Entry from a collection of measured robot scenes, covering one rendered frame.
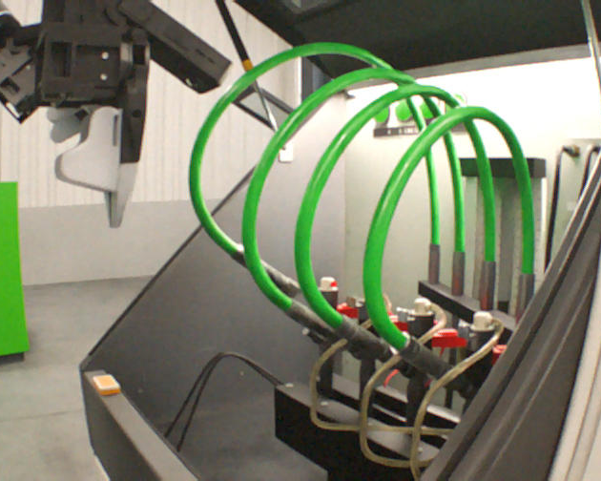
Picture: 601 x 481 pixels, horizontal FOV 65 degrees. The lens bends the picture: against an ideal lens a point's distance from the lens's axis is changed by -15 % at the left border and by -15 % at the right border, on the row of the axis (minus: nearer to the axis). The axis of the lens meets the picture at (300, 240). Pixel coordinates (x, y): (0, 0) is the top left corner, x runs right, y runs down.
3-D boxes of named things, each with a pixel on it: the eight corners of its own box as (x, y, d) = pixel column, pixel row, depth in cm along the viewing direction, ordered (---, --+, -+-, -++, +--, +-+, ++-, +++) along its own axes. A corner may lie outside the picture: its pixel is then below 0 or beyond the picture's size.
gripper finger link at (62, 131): (72, 167, 67) (31, 117, 62) (103, 137, 69) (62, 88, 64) (76, 166, 64) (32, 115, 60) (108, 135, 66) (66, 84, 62)
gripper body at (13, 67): (24, 129, 62) (-29, 72, 59) (71, 87, 65) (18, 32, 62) (17, 109, 55) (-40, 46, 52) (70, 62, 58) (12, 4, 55)
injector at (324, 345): (297, 440, 69) (297, 289, 67) (326, 430, 72) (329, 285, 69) (309, 448, 67) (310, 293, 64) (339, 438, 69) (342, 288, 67)
